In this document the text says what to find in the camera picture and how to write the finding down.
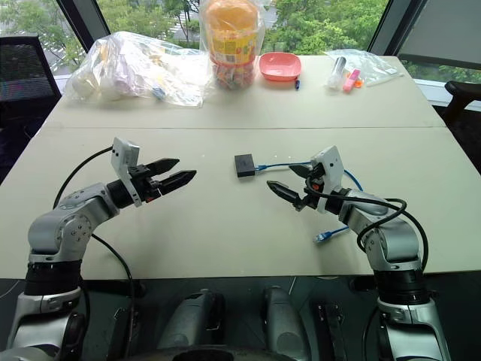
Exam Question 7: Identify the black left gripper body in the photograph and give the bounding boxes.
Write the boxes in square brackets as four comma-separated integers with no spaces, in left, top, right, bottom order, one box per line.
[129,163,164,205]

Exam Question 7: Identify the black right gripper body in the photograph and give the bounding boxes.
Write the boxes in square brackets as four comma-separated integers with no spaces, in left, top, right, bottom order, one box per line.
[294,164,326,211]

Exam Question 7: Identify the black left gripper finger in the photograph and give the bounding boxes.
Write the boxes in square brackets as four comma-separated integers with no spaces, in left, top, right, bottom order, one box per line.
[146,157,181,177]
[156,169,198,197]

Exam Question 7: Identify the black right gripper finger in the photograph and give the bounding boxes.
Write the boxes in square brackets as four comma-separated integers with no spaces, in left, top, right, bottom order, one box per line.
[288,163,313,179]
[266,180,304,208]

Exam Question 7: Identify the small black box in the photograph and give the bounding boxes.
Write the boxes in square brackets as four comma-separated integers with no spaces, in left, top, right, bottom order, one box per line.
[233,153,257,180]

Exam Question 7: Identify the large clear plastic bag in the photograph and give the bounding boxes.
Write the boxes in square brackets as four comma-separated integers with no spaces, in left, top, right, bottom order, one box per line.
[64,31,211,108]

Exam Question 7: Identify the pink highlighter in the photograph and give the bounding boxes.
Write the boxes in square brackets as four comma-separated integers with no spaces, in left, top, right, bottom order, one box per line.
[342,69,360,93]

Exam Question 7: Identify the grey and white tube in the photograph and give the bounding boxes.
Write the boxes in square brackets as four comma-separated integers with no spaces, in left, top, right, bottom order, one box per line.
[325,56,347,90]

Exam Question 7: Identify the pink plastic bowl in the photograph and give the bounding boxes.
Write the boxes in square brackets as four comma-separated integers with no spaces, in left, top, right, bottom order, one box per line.
[259,52,303,82]

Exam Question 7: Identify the clear zip bag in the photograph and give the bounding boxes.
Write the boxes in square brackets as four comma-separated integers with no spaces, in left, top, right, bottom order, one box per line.
[323,48,404,91]

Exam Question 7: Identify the dark grey rounded housing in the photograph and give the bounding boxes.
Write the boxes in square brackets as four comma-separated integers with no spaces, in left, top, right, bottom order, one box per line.
[157,288,226,350]
[261,286,311,361]

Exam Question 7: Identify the bagged candy jar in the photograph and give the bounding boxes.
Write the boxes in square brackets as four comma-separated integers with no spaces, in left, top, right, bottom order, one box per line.
[198,0,266,90]

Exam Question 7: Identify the black mesh chair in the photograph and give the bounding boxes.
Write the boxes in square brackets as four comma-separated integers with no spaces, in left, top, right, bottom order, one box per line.
[0,35,63,125]

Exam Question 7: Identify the black chair armrest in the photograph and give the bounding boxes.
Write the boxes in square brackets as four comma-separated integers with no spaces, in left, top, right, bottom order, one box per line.
[439,80,481,125]

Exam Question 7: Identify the blue Ethernet cable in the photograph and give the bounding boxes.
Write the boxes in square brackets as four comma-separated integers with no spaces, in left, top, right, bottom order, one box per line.
[253,161,365,244]

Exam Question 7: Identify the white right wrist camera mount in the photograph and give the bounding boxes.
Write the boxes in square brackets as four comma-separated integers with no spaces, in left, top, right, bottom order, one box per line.
[310,145,345,215]

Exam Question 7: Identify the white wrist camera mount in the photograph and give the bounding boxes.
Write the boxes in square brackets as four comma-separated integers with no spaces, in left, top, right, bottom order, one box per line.
[310,145,345,215]
[110,136,144,208]

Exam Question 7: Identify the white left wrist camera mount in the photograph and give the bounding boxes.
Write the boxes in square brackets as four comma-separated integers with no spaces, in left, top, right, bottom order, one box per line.
[110,136,144,208]

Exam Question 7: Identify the black flat bracket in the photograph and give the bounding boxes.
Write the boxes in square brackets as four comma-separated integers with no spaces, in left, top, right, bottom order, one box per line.
[315,300,349,361]

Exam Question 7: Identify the black window frame post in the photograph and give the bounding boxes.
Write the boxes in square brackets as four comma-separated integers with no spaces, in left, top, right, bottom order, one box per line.
[367,0,405,56]
[56,0,112,56]

